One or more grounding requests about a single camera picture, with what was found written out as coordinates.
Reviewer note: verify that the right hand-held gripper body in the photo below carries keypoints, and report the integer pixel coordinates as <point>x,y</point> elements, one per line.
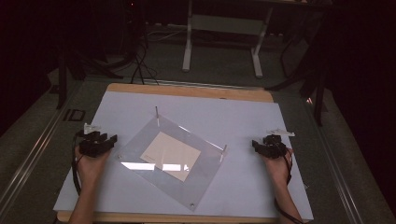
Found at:
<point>275,146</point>

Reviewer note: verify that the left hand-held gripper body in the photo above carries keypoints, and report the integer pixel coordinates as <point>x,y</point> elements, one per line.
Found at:
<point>91,146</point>

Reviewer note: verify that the painting print card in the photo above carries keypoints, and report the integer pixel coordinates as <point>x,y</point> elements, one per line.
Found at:
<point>171,155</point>

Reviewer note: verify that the clear acrylic photo frame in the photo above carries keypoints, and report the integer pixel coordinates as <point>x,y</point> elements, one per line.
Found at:
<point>186,186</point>

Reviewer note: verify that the person's left hand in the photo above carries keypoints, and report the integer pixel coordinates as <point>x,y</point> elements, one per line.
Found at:
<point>90,166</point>

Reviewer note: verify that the person's right hand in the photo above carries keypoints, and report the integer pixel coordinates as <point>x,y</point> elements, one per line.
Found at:
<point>278,169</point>

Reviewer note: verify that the white table cover sheet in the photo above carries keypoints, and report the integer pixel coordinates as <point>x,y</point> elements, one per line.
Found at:
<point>243,174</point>

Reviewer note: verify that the black floor socket plate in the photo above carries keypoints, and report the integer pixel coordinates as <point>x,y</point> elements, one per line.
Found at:
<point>74,115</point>

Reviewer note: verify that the black metal stand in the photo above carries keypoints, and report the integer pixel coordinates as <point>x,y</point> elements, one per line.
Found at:
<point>317,93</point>
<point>62,77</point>

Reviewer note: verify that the aluminium floor rail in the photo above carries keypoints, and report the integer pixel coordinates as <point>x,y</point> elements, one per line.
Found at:
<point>202,84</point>
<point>337,174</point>
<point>28,161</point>

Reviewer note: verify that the white metal table frame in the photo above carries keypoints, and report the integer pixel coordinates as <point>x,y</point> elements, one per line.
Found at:
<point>224,25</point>

